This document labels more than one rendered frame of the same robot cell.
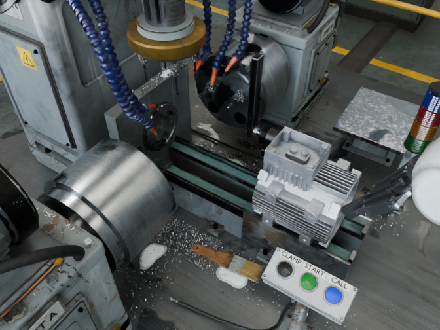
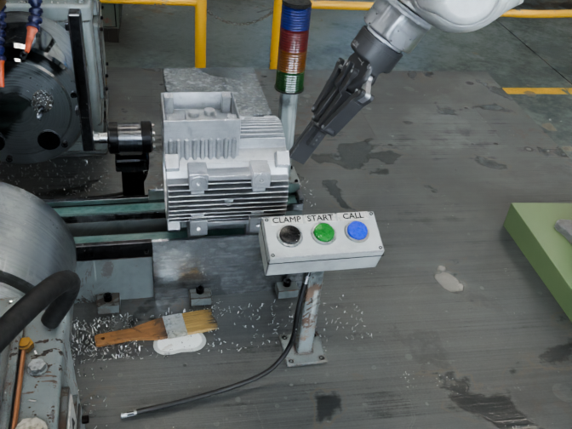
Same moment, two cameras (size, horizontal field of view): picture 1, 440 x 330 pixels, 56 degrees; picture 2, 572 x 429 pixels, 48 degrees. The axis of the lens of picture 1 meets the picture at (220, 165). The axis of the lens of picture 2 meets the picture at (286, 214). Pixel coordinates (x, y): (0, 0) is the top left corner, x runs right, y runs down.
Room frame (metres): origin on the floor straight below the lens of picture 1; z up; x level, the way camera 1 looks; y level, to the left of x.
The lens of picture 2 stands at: (-0.06, 0.42, 1.63)
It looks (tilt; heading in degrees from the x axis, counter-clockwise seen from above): 36 degrees down; 312
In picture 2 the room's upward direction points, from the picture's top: 6 degrees clockwise
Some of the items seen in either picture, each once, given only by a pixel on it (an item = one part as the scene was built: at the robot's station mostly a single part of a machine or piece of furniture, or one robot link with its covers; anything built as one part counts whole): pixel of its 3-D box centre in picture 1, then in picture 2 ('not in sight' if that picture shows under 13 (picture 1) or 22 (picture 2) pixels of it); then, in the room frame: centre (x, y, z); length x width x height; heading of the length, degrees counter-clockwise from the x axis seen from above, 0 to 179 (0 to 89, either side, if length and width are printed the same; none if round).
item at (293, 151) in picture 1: (296, 158); (199, 125); (0.69, -0.18, 1.11); 0.12 x 0.11 x 0.07; 57
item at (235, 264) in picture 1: (226, 260); (157, 329); (0.61, -0.02, 0.80); 0.21 x 0.05 x 0.01; 65
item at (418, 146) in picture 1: (418, 139); (289, 78); (0.83, -0.53, 1.05); 0.06 x 0.06 x 0.04
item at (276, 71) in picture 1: (248, 75); (23, 80); (1.14, -0.09, 1.04); 0.41 x 0.25 x 0.25; 148
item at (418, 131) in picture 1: (424, 126); (291, 58); (0.83, -0.53, 1.10); 0.06 x 0.06 x 0.04
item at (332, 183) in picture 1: (306, 192); (222, 172); (0.67, -0.21, 1.02); 0.20 x 0.19 x 0.19; 57
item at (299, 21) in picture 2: (438, 98); (295, 15); (0.83, -0.53, 1.19); 0.06 x 0.06 x 0.04
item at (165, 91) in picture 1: (146, 131); not in sight; (0.95, 0.22, 0.97); 0.30 x 0.11 x 0.34; 148
